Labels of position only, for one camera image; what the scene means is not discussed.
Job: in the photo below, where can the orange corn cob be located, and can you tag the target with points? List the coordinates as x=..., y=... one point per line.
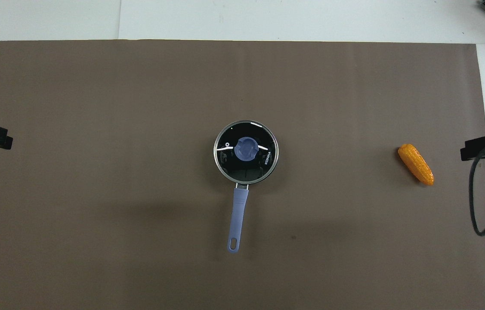
x=415, y=164

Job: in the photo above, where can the glass lid purple knob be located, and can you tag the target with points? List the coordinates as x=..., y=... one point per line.
x=246, y=149

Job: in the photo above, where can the brown table mat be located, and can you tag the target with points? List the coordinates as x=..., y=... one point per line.
x=117, y=107

